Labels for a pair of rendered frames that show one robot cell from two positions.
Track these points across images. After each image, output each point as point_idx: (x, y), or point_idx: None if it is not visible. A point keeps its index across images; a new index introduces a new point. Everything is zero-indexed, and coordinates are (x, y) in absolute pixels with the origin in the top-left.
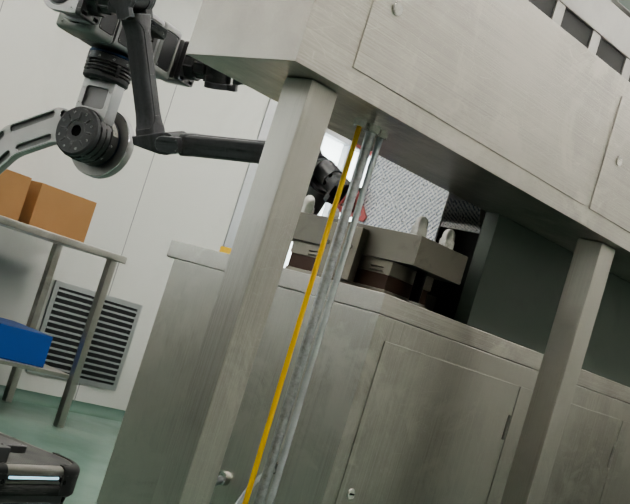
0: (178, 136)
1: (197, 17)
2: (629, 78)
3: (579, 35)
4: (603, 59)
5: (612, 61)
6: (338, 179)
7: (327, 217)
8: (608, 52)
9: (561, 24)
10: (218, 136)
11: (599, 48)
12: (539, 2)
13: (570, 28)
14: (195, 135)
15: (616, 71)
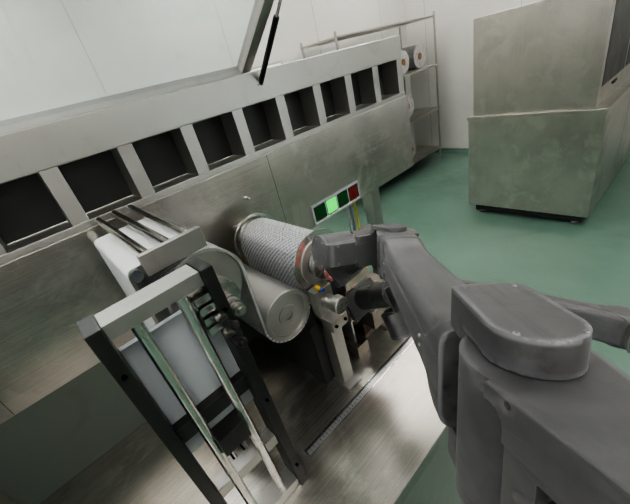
0: None
1: (412, 152)
2: (112, 162)
3: (197, 132)
4: (161, 148)
5: (145, 148)
6: (370, 278)
7: (368, 270)
8: (153, 141)
9: (221, 127)
10: (558, 297)
11: (168, 139)
12: (246, 115)
13: (209, 128)
14: (599, 304)
15: (138, 157)
